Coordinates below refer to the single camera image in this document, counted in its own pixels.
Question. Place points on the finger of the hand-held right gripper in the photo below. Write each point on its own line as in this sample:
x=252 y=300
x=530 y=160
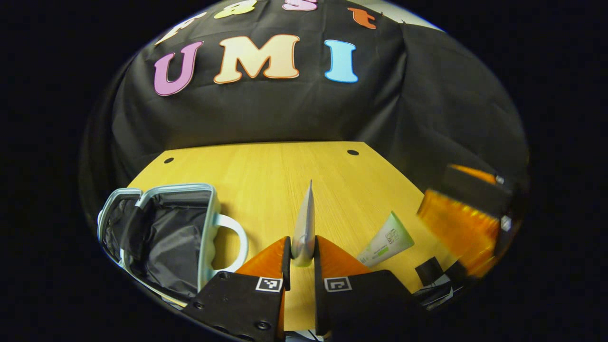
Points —
x=456 y=228
x=475 y=192

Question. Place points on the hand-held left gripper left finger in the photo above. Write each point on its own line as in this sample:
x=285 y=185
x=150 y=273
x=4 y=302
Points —
x=237 y=299

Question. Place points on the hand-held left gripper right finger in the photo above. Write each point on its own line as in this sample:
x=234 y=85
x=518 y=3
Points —
x=361 y=299

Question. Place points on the white green skin care tube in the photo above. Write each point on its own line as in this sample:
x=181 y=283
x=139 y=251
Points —
x=387 y=240

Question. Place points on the small pale blue suitcase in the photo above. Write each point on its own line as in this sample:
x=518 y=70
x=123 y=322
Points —
x=175 y=237

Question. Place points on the silver skin care tube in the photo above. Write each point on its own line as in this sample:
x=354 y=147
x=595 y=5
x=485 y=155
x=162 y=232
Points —
x=304 y=223

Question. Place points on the black backdrop cloth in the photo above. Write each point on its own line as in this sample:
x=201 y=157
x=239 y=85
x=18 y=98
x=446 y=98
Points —
x=285 y=114

